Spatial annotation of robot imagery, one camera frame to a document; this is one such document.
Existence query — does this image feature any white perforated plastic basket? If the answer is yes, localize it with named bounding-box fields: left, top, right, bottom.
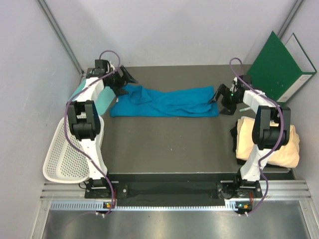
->
left=42, top=117, right=108, bottom=184

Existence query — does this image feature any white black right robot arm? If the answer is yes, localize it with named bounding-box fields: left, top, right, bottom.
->
left=209, top=75, right=291, bottom=200

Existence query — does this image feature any cream folded t shirt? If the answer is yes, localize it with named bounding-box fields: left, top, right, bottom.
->
left=236, top=117, right=300, bottom=168

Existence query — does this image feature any blue t shirt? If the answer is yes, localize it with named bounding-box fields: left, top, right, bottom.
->
left=110, top=85, right=219, bottom=118

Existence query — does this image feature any white green marker pen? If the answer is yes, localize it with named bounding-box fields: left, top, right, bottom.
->
left=239, top=107, right=251, bottom=112

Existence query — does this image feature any grey slotted cable duct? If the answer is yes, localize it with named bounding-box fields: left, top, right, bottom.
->
left=49, top=201, right=248, bottom=212

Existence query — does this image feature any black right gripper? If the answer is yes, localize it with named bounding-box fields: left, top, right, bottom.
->
left=208, top=85, right=242, bottom=116

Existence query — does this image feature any green lever arch binder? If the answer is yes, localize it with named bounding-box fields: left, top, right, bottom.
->
left=248, top=32, right=317, bottom=105

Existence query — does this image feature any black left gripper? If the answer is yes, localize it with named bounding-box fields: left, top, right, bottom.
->
left=106, top=65, right=137, bottom=97

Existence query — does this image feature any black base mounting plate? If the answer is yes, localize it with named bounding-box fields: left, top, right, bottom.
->
left=84, top=180, right=262, bottom=206

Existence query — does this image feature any teal cutting board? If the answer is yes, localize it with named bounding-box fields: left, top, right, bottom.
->
left=70, top=79, right=115, bottom=116

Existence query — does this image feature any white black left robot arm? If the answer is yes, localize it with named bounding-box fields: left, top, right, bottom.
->
left=64, top=59, right=137, bottom=200

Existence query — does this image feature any aluminium frame rail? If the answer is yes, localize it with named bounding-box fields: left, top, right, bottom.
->
left=35, top=0, right=84, bottom=75

